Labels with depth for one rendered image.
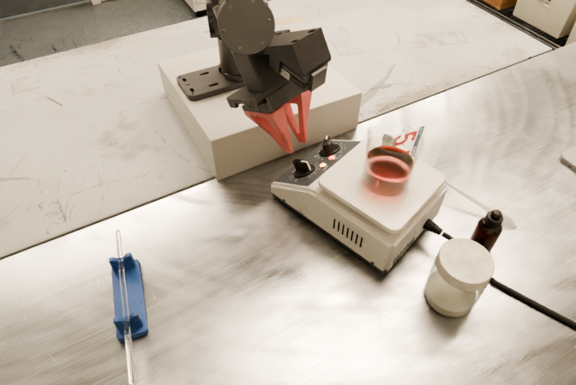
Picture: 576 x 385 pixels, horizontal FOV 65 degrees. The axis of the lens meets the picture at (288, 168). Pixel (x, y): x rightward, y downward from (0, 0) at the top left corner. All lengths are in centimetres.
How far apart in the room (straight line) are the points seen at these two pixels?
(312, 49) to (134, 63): 55
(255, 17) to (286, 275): 31
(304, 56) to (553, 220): 43
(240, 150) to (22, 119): 41
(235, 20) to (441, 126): 46
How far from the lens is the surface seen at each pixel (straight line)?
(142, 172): 72
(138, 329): 56
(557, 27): 291
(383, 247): 54
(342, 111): 72
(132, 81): 92
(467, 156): 77
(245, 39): 46
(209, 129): 65
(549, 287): 65
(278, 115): 54
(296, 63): 48
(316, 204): 58
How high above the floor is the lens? 140
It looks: 46 degrees down
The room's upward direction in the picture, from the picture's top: straight up
